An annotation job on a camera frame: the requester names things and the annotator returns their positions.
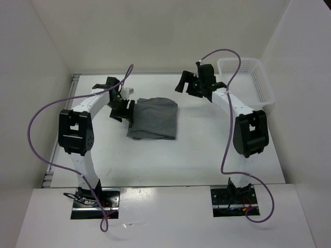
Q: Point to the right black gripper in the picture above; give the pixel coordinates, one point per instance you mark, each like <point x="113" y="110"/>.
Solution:
<point x="184" y="78"/>

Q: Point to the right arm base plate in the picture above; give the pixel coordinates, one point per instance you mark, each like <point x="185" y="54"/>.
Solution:
<point x="224" y="206"/>

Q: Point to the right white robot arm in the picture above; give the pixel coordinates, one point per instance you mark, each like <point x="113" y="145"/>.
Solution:
<point x="248" y="133"/>

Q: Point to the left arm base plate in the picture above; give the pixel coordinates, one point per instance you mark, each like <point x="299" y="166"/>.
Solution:
<point x="87" y="209"/>

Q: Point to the white plastic basket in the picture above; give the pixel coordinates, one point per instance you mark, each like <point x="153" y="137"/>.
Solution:
<point x="248" y="81"/>

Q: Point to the grey shorts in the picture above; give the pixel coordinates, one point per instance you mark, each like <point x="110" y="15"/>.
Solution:
<point x="154" y="118"/>

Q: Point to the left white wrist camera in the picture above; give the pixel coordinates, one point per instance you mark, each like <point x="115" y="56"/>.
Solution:
<point x="126" y="93"/>

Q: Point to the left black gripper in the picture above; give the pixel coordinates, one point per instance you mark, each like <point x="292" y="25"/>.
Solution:
<point x="119" y="115"/>

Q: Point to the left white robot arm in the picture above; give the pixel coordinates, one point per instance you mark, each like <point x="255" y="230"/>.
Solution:
<point x="76" y="133"/>

